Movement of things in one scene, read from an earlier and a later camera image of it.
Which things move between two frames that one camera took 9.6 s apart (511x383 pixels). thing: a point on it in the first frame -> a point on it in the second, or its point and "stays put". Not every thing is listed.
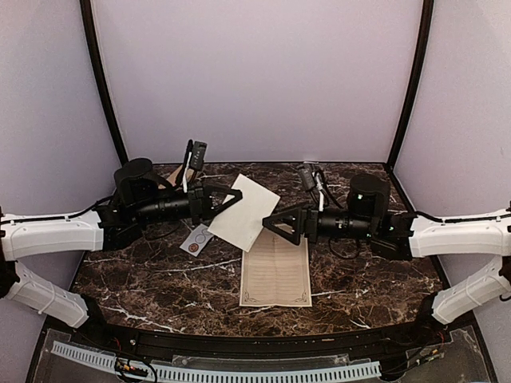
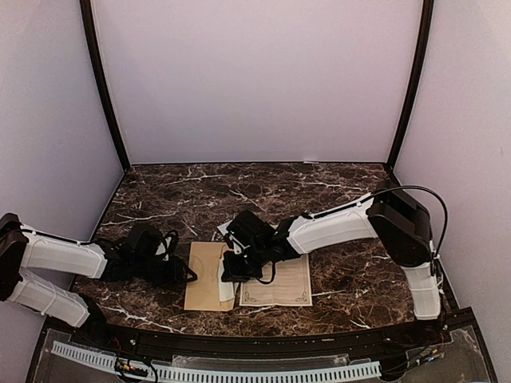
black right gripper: [308, 226] -> [231, 272]
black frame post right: [425, 37] stays put
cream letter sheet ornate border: [241, 223] -> [226, 289]
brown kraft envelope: [172, 178] -> [203, 294]
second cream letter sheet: [275, 272] stays put
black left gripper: [201, 211] -> [176, 276]
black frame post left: [86, 12] stays put
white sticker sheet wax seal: [196, 240] -> [223, 227]
